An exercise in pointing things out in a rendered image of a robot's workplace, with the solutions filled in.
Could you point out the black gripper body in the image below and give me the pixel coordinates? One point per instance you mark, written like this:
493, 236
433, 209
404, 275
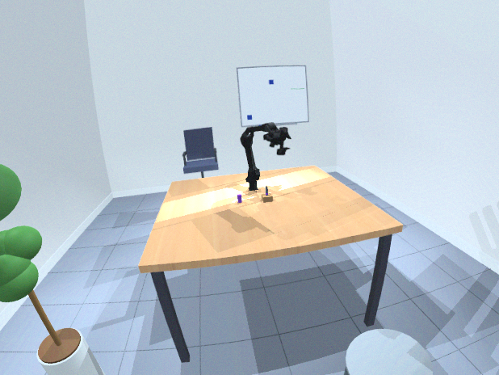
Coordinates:
281, 151

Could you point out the tan wooden block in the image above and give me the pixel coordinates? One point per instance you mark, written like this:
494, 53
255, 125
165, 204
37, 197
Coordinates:
268, 198

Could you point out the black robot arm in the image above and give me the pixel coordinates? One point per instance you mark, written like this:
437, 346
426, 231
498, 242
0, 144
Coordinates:
246, 139

